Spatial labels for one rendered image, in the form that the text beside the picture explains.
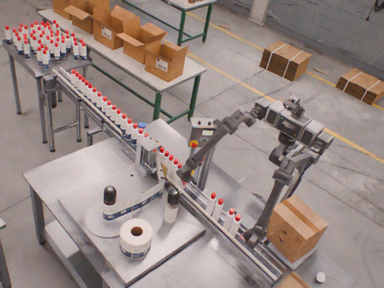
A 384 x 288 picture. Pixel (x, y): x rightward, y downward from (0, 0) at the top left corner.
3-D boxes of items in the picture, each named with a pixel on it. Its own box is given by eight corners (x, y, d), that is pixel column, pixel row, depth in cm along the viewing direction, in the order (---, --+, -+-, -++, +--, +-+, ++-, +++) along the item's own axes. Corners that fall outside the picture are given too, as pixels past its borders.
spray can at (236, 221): (226, 234, 270) (233, 215, 257) (231, 230, 273) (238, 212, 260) (231, 239, 267) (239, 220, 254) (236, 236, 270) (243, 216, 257)
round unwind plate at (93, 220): (76, 215, 262) (75, 213, 262) (114, 195, 281) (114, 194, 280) (101, 246, 247) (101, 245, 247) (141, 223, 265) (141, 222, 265)
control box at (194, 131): (186, 138, 278) (190, 117, 265) (209, 139, 281) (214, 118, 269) (188, 147, 270) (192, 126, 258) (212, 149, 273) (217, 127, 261)
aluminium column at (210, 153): (195, 189, 305) (212, 120, 262) (200, 186, 307) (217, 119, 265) (200, 192, 302) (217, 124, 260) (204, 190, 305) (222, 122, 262)
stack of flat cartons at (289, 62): (258, 66, 659) (263, 48, 639) (272, 56, 696) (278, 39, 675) (292, 82, 635) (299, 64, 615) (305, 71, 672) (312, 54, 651)
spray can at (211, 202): (203, 212, 281) (208, 193, 268) (208, 209, 284) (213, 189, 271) (208, 217, 279) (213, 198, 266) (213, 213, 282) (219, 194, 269)
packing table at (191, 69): (42, 65, 555) (36, 11, 505) (88, 51, 606) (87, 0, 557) (152, 146, 462) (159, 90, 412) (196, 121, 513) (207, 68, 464)
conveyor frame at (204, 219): (120, 143, 331) (120, 138, 328) (131, 138, 338) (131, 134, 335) (270, 287, 250) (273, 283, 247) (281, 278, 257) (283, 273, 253)
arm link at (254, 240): (269, 228, 242) (257, 221, 246) (258, 240, 236) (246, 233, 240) (266, 240, 250) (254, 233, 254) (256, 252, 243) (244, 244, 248)
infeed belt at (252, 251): (121, 141, 332) (122, 138, 329) (129, 138, 337) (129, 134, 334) (272, 285, 250) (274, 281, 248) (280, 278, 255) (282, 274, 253)
